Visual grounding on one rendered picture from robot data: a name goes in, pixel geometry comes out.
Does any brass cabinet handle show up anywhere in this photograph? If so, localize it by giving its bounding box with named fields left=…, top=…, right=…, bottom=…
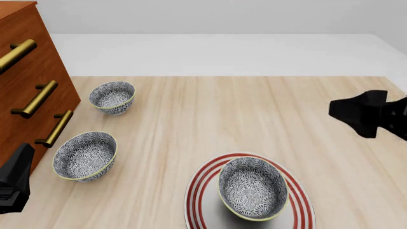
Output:
left=10, top=80, right=59, bottom=120
left=0, top=38, right=38, bottom=75
left=34, top=109, right=74, bottom=149

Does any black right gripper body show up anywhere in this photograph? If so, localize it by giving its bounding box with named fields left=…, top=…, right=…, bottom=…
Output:
left=359, top=90, right=389, bottom=139

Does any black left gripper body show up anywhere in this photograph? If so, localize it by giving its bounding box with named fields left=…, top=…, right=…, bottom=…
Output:
left=0, top=181, right=32, bottom=214

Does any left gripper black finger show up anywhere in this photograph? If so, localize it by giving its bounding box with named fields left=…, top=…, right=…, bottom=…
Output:
left=0, top=142, right=36, bottom=190

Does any small patterned grey bowl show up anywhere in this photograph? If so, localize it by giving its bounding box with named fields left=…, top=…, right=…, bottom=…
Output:
left=88, top=80, right=136, bottom=116

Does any brown wooden cabinet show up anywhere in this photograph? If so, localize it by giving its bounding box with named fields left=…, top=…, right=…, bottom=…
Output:
left=0, top=1, right=81, bottom=176

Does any white plate with red rings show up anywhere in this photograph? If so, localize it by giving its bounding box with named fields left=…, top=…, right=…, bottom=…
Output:
left=184, top=152, right=317, bottom=229

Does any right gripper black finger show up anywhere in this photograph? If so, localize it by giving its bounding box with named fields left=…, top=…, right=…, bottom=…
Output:
left=328, top=108, right=367, bottom=136
left=328, top=92, right=367, bottom=111

